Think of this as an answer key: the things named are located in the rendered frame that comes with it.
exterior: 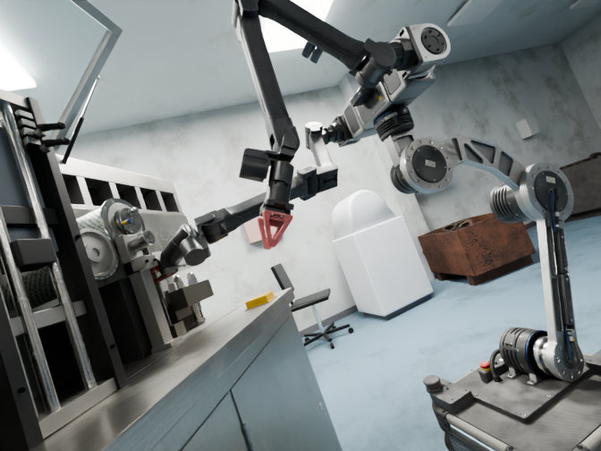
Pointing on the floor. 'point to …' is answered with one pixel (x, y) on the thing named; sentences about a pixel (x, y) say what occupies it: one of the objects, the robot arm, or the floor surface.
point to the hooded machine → (378, 257)
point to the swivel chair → (308, 305)
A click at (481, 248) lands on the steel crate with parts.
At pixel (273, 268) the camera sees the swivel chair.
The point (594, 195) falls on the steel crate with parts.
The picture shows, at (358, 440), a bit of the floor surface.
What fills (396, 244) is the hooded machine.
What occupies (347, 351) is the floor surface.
